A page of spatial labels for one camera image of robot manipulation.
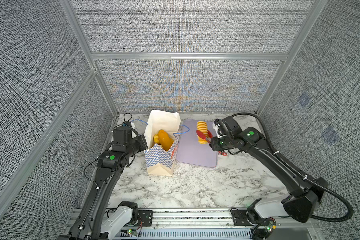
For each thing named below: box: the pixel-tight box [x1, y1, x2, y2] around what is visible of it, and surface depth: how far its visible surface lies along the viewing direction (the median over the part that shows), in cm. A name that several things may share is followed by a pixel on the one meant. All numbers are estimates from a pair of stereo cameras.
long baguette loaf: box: [158, 129, 174, 151], surface depth 96 cm
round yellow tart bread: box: [153, 133, 160, 145], surface depth 98 cm
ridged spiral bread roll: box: [196, 121, 209, 145], surface depth 87 cm
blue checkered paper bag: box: [143, 110, 181, 176], surface depth 85 cm
